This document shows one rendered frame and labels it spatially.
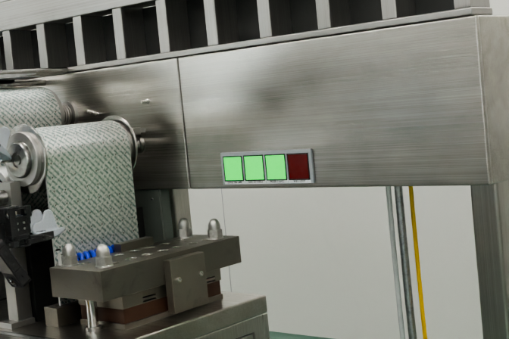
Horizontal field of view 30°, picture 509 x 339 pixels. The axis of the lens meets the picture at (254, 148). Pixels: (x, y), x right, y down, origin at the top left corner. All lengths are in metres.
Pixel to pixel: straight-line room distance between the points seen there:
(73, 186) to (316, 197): 2.94
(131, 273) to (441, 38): 0.75
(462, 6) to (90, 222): 0.91
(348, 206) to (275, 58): 2.87
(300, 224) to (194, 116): 2.91
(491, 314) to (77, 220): 0.88
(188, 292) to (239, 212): 3.27
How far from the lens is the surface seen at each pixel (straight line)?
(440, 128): 1.75
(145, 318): 1.96
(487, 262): 1.93
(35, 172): 2.02
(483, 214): 1.91
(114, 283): 1.88
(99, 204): 2.11
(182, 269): 1.98
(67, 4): 2.45
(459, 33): 1.72
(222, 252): 2.09
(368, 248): 4.76
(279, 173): 1.97
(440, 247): 4.54
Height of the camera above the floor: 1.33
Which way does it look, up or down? 3 degrees down
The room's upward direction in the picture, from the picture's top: 5 degrees counter-clockwise
